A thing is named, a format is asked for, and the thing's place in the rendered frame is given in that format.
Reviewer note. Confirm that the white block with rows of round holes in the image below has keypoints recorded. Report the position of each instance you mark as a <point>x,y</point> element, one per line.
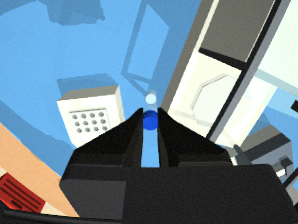
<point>88,105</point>

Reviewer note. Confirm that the blue bench mat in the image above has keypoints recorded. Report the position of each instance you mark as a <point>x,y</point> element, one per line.
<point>49,47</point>

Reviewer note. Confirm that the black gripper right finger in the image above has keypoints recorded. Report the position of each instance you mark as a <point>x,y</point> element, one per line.
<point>179,146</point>

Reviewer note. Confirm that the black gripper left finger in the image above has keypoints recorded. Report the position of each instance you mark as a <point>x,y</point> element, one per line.
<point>122,144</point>

